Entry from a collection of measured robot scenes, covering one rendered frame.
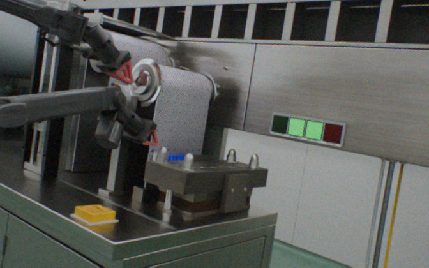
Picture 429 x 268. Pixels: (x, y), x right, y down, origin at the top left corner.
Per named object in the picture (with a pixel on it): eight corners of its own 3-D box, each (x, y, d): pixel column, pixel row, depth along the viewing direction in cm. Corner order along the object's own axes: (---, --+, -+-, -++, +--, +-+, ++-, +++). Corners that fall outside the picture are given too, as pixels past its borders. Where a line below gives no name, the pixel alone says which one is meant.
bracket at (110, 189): (96, 192, 132) (110, 92, 130) (113, 191, 137) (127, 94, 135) (106, 196, 129) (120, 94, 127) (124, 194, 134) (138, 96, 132)
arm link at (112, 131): (120, 88, 110) (91, 88, 113) (106, 126, 105) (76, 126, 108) (139, 113, 120) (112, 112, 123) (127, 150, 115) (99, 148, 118)
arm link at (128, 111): (121, 96, 116) (106, 99, 119) (113, 118, 113) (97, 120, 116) (137, 110, 121) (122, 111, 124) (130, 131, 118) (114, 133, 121)
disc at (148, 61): (124, 102, 137) (133, 55, 136) (126, 102, 138) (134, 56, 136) (156, 110, 128) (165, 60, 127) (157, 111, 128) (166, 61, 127)
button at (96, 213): (73, 215, 105) (75, 205, 105) (97, 212, 111) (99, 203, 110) (90, 224, 101) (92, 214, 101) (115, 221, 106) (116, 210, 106)
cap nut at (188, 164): (178, 168, 119) (180, 152, 118) (187, 168, 122) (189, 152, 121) (188, 171, 116) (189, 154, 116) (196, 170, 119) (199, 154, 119)
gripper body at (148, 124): (147, 143, 121) (130, 130, 116) (124, 137, 128) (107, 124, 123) (158, 124, 123) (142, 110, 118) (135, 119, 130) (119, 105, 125)
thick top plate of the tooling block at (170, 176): (143, 180, 124) (146, 160, 124) (228, 176, 155) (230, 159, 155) (183, 194, 114) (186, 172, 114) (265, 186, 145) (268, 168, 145)
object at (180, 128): (147, 161, 130) (156, 100, 129) (198, 161, 148) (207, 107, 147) (148, 162, 129) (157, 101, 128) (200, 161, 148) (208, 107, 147)
